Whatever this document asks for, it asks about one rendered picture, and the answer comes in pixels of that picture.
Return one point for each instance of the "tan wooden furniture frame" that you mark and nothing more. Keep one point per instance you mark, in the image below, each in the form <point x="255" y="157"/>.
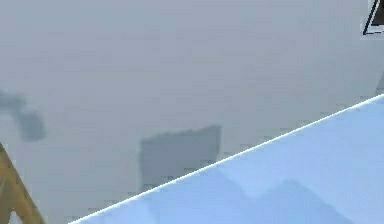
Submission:
<point x="13" y="191"/>

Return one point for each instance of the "black framed wall picture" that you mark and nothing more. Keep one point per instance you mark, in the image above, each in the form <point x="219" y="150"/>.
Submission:
<point x="378" y="16"/>

